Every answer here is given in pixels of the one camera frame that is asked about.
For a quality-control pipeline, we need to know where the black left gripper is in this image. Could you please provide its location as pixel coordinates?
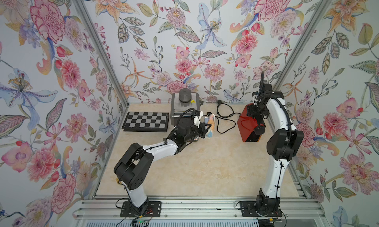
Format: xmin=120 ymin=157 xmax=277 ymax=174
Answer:
xmin=182 ymin=122 xmax=211 ymax=142

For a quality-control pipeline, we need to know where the black white checkerboard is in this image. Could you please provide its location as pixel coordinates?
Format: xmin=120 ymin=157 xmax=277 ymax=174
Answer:
xmin=122 ymin=112 xmax=169 ymax=132

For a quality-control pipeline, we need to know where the aluminium front frame rail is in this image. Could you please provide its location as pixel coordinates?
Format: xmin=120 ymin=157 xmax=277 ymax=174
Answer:
xmin=73 ymin=195 xmax=326 ymax=220

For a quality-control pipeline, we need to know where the black coffee machine power cable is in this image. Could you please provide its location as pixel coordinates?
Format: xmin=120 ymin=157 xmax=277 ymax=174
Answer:
xmin=207 ymin=100 xmax=241 ymax=135

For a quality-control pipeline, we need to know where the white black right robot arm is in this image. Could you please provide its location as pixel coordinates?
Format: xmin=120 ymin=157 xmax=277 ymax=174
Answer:
xmin=247 ymin=72 xmax=304 ymax=217

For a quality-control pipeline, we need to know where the grey steel coffee machine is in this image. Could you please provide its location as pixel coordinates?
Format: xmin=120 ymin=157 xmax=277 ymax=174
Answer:
xmin=170 ymin=88 xmax=203 ymax=125

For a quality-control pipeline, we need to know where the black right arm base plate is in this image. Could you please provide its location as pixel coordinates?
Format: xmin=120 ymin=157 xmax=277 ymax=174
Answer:
xmin=237 ymin=201 xmax=283 ymax=218

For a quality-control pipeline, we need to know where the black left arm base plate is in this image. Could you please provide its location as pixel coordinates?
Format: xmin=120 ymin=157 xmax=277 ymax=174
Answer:
xmin=120 ymin=201 xmax=162 ymax=218

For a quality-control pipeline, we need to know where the red capsule coffee machine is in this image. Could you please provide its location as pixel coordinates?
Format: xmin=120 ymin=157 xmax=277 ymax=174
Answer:
xmin=237 ymin=105 xmax=266 ymax=143

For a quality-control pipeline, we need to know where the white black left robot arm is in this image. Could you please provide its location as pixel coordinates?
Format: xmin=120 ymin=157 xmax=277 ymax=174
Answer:
xmin=114 ymin=108 xmax=211 ymax=213

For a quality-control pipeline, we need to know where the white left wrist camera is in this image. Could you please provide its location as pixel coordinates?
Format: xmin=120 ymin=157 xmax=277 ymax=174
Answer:
xmin=192 ymin=110 xmax=204 ymax=128

